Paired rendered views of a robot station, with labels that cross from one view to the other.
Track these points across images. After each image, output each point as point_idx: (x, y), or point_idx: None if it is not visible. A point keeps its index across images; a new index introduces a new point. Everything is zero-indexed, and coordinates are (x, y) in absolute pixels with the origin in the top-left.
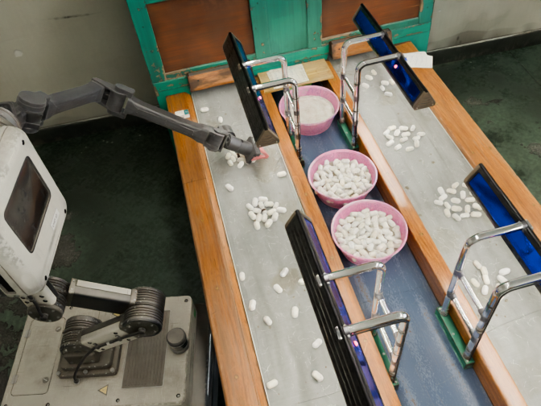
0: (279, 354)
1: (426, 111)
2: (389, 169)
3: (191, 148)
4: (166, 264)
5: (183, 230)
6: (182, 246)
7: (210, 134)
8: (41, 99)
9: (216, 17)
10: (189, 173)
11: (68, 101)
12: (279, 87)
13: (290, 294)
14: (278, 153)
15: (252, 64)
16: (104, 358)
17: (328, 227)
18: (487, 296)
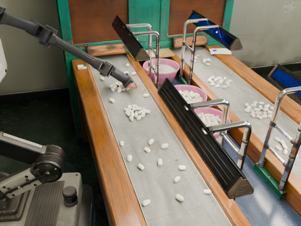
0: (150, 186)
1: (231, 72)
2: (213, 94)
3: (87, 81)
4: None
5: (72, 156)
6: (70, 165)
7: (103, 63)
8: (0, 6)
9: (108, 12)
10: (86, 92)
11: (15, 19)
12: None
13: (155, 154)
14: (143, 87)
15: (131, 25)
16: (12, 206)
17: None
18: (287, 155)
